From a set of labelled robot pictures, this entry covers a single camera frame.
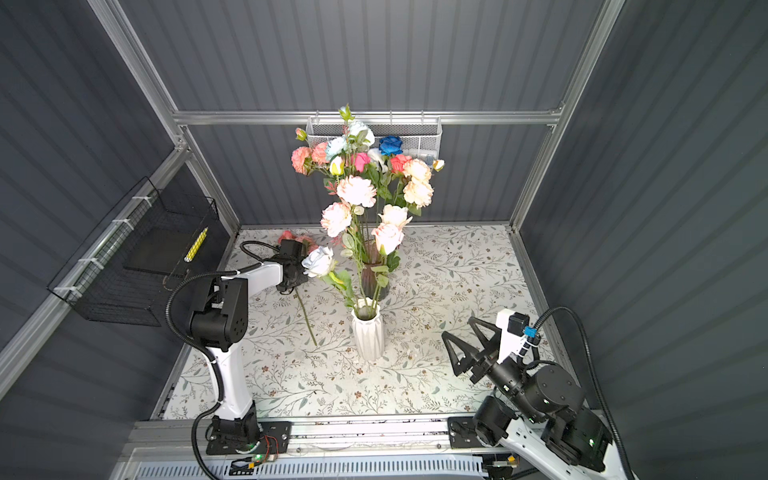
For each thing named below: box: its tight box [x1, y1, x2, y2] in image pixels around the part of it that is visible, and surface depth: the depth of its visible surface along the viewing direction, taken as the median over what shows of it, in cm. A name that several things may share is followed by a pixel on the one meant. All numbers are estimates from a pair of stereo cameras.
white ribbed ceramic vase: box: [351, 297, 385, 361], surface depth 74 cm
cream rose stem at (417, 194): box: [403, 179, 434, 216], surface depth 75 cm
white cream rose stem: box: [302, 246, 354, 307], surface depth 62 cm
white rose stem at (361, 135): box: [348, 121, 375, 150], surface depth 74 cm
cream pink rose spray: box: [390, 155, 445, 181], surface depth 75 cm
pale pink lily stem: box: [371, 204, 413, 311], surface depth 58 cm
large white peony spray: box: [320, 175, 377, 312], surface depth 58 cm
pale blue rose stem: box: [326, 136, 347, 162], surface depth 73 cm
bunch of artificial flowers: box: [278, 230, 335, 347], surface depth 62 cm
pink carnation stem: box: [291, 127, 333, 176], surface depth 83 cm
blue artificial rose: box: [378, 135, 403, 156], surface depth 79 cm
